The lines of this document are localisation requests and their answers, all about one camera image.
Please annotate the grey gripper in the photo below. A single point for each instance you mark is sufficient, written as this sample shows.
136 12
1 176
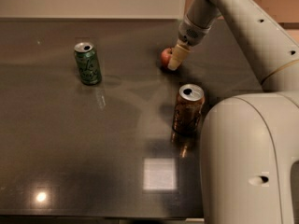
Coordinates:
192 32

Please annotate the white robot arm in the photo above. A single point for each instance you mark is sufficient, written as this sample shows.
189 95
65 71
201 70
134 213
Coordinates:
249 144

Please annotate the green soda can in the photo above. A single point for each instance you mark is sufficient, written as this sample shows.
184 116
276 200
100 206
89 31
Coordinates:
87 62

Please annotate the orange soda can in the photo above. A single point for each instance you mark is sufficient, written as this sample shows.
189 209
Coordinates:
187 112

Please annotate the red apple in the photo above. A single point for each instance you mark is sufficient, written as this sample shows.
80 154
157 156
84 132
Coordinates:
165 57

